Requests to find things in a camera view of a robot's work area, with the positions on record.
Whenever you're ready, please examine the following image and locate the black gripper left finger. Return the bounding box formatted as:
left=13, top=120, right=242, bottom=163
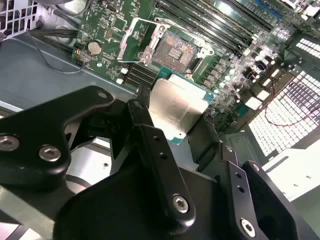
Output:
left=0, top=83, right=197, bottom=230

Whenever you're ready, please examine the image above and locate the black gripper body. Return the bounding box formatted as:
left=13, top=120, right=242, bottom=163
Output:
left=53, top=159, right=238, bottom=240

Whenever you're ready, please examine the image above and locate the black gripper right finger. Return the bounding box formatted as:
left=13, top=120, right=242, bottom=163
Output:
left=187, top=116, right=315, bottom=240

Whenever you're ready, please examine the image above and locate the silver CPU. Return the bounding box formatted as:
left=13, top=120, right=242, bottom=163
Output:
left=148, top=66, right=218, bottom=146

